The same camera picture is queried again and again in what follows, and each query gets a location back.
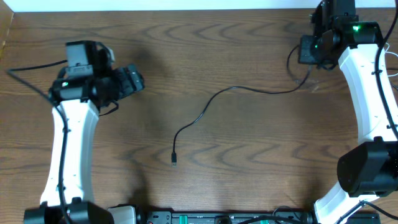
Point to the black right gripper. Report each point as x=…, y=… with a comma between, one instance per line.
x=304, y=56

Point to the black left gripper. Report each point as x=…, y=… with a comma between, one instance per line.
x=122, y=73

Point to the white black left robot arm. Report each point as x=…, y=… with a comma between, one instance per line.
x=68, y=195

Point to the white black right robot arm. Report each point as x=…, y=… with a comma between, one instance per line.
x=369, y=171

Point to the brown cardboard side panel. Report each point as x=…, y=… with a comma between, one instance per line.
x=7, y=15

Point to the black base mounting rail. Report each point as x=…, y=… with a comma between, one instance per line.
x=165, y=217

